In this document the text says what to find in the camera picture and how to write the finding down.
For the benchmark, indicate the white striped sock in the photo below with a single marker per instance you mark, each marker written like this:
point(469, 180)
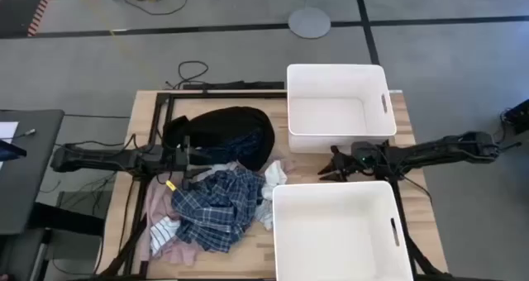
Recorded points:
point(264, 215)
point(163, 233)

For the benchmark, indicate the dark blue tablet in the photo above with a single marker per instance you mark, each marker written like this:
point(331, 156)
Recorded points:
point(10, 153)

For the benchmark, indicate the plain white sock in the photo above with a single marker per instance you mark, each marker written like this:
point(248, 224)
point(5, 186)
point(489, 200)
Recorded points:
point(274, 177)
point(215, 171)

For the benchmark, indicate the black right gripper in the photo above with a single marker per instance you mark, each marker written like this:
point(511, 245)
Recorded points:
point(359, 167)

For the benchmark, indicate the white paper sheet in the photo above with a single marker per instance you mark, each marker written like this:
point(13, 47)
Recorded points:
point(8, 130)

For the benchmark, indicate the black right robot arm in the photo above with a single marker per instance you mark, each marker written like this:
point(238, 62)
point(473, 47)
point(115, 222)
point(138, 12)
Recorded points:
point(434, 149)

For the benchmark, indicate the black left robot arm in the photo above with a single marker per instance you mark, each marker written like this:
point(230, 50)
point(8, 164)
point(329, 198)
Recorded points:
point(95, 159)

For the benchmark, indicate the pink linen shirt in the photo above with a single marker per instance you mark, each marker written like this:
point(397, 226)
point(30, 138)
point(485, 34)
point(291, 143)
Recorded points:
point(159, 202)

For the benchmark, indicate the black desk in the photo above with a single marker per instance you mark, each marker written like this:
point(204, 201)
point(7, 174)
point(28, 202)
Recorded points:
point(33, 182)

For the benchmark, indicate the blue plaid shirt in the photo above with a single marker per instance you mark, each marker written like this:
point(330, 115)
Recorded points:
point(215, 206)

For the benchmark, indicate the black power strip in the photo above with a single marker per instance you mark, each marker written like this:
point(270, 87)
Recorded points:
point(231, 85)

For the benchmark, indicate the grey round floor stand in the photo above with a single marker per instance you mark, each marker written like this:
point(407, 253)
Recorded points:
point(309, 22)

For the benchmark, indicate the hazard striped floor mat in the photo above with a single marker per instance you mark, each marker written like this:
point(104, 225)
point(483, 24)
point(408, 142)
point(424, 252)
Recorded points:
point(16, 4)

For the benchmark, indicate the white plastic storage bin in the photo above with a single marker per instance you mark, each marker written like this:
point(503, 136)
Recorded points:
point(330, 120)
point(330, 239)

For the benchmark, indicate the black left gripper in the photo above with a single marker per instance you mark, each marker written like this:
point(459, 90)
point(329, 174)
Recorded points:
point(186, 161)

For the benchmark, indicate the black electronic device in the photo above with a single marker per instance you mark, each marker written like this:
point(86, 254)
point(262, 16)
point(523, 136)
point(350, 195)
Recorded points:
point(518, 117)

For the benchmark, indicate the black garment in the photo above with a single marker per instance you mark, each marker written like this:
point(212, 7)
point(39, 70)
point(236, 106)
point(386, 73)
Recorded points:
point(223, 124)

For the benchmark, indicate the black aluminium table frame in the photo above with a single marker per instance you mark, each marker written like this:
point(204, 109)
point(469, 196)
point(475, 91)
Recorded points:
point(223, 95)

